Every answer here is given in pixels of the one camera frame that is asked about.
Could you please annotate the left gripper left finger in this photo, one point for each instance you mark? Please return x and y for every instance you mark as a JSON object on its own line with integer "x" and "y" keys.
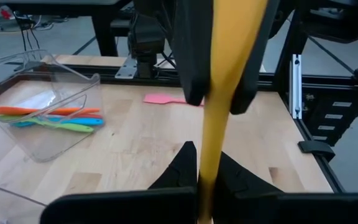
{"x": 180, "y": 171}

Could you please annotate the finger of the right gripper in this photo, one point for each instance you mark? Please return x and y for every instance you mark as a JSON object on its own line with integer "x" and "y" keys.
{"x": 253, "y": 62}
{"x": 194, "y": 46}

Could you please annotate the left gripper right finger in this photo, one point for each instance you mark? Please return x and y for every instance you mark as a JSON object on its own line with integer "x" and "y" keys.
{"x": 238, "y": 177}

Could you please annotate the yellow silicone spatula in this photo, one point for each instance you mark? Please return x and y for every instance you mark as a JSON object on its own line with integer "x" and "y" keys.
{"x": 228, "y": 62}

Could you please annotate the pink silicone spatula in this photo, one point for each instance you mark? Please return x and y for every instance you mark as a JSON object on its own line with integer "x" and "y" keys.
{"x": 160, "y": 99}

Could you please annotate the blue silicone spatula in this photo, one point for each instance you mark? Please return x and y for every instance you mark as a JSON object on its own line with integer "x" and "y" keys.
{"x": 82, "y": 121}

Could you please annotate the green silicone spatula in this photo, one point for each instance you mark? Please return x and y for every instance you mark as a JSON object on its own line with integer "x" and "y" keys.
{"x": 70, "y": 127}

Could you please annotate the orange silicone spatula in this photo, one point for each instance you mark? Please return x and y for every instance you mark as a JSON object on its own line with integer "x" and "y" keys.
{"x": 26, "y": 110}

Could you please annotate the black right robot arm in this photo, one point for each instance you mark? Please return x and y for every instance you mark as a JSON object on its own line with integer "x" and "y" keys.
{"x": 148, "y": 37}

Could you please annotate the black desk stand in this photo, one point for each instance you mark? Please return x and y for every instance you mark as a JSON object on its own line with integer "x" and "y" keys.
{"x": 104, "y": 34}

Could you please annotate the black labelled power box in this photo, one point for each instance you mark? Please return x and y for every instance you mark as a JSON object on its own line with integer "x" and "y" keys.
{"x": 334, "y": 118}

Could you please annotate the clear plastic bin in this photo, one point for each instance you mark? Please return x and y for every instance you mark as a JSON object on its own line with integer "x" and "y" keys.
{"x": 57, "y": 93}
{"x": 5, "y": 202}

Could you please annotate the silver aluminium frame post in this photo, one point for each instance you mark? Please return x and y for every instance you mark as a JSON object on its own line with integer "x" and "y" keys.
{"x": 295, "y": 87}

